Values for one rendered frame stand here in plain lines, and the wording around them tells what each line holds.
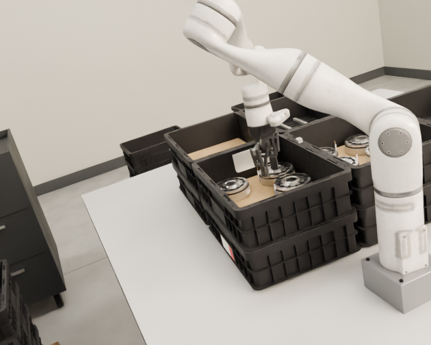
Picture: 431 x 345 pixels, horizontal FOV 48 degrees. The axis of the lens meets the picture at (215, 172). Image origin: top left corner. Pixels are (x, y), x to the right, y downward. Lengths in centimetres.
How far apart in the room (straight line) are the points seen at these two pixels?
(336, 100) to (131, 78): 367
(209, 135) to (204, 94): 295
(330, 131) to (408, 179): 62
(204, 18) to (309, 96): 25
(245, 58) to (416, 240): 50
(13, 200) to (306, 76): 181
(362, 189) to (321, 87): 35
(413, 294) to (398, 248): 10
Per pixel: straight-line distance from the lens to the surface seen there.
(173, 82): 464
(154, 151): 290
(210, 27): 96
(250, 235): 110
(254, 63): 95
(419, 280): 107
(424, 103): 175
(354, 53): 562
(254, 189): 138
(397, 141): 94
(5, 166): 243
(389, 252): 106
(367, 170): 118
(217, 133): 183
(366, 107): 100
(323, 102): 96
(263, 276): 117
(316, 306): 112
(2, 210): 250
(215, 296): 121
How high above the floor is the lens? 140
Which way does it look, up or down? 21 degrees down
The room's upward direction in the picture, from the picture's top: 14 degrees counter-clockwise
